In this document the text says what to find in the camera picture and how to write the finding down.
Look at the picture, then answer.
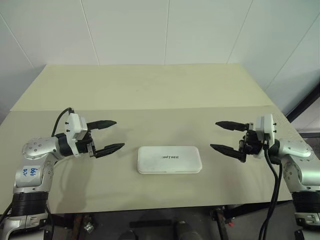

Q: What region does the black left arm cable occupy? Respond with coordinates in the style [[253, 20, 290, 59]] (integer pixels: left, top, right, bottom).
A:
[[44, 107, 76, 240]]

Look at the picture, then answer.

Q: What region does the black bracket with red knob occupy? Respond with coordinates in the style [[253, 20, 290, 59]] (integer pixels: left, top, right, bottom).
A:
[[211, 204, 237, 240]]

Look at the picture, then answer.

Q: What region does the white plastic pencil case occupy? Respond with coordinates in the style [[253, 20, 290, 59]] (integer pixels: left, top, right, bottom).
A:
[[136, 145, 203, 175]]

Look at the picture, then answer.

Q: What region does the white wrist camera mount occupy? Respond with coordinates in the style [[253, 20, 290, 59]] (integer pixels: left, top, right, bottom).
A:
[[64, 112, 89, 158], [254, 113, 277, 160]]

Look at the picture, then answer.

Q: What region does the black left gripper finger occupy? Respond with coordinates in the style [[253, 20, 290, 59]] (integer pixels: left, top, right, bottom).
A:
[[92, 142, 126, 159], [86, 119, 118, 132]]

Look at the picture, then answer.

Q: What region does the rusty brown metal bar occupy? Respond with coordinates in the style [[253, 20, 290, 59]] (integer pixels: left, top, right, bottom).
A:
[[74, 213, 85, 240]]

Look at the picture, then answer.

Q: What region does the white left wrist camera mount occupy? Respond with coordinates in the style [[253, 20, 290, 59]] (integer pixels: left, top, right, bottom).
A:
[[64, 112, 89, 158]]

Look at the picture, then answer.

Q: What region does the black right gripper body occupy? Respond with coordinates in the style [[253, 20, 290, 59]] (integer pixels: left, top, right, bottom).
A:
[[239, 122, 265, 158]]

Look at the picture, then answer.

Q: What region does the large dark rounded shape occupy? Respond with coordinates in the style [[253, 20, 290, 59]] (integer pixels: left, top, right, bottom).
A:
[[174, 220, 200, 240]]

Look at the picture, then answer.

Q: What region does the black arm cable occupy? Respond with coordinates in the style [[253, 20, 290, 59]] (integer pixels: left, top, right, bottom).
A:
[[259, 141, 280, 240], [44, 107, 76, 240], [264, 159, 285, 231]]

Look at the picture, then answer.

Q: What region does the small dark rounded shape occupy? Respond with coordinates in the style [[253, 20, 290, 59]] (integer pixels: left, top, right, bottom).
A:
[[120, 229, 141, 240]]

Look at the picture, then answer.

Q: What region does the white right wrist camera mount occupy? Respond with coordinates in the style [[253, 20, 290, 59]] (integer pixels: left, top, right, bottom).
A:
[[254, 113, 277, 160]]

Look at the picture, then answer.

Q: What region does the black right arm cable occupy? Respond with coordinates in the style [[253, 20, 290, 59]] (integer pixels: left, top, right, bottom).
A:
[[259, 141, 280, 240], [264, 159, 285, 231]]

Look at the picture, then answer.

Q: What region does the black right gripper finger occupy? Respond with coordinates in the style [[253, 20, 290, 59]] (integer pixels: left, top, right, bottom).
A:
[[215, 120, 251, 132], [209, 143, 247, 164]]

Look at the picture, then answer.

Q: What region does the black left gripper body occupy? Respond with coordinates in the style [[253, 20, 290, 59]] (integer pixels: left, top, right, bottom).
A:
[[76, 129, 98, 159]]

